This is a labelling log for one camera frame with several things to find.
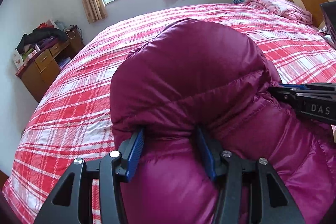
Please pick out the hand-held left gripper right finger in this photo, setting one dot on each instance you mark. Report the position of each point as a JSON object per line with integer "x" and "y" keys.
{"x": 206, "y": 155}

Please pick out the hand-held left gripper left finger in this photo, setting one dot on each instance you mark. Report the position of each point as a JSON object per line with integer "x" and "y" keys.
{"x": 136, "y": 150}

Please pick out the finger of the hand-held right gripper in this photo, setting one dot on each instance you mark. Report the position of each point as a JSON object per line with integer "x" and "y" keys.
{"x": 294, "y": 86}
{"x": 283, "y": 94}

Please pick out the magenta puffer jacket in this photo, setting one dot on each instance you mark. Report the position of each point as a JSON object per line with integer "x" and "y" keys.
{"x": 197, "y": 69}

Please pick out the pile of dark clothes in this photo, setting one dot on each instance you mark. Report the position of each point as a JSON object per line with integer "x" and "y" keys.
{"x": 39, "y": 36}

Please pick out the red plaid bed sheet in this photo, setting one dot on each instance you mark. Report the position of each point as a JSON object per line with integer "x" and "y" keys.
{"x": 78, "y": 108}

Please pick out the dark flat object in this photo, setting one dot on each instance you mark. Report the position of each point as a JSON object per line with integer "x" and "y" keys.
{"x": 329, "y": 22}

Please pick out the pink floral quilt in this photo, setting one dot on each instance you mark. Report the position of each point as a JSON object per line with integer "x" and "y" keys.
{"x": 278, "y": 6}

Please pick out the blue cloth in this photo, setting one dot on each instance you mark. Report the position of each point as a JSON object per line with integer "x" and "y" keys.
{"x": 239, "y": 1}

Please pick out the stack of blue books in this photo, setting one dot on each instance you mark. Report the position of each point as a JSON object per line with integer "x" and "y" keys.
{"x": 64, "y": 62}

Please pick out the brown wooden desk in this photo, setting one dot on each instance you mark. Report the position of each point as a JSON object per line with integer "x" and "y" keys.
{"x": 44, "y": 71}

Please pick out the white red box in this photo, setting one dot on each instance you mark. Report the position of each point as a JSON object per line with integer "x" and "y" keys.
{"x": 17, "y": 61}

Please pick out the red paper bag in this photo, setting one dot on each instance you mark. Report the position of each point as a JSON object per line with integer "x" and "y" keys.
{"x": 43, "y": 26}

